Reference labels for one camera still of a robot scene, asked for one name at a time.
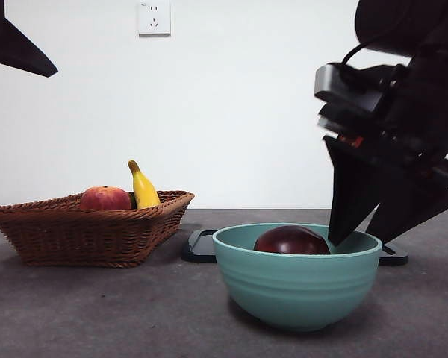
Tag dark red plum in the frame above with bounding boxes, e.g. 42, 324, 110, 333
253, 224, 332, 256

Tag teal ceramic bowl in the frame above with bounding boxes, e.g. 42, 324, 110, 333
211, 222, 382, 333

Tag dark rectangular tray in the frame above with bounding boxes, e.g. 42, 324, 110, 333
181, 229, 408, 266

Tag red and yellow apple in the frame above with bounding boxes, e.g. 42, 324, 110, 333
78, 185, 132, 211

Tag yellow banana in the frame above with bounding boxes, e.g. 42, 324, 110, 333
127, 160, 161, 210

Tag brown woven wicker basket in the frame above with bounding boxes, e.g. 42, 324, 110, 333
0, 189, 195, 269

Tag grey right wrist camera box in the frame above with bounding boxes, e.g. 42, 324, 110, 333
314, 62, 396, 113

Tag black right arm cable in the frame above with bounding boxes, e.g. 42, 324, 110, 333
338, 39, 382, 81

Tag white wall socket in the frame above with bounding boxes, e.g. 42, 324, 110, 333
137, 1, 172, 37

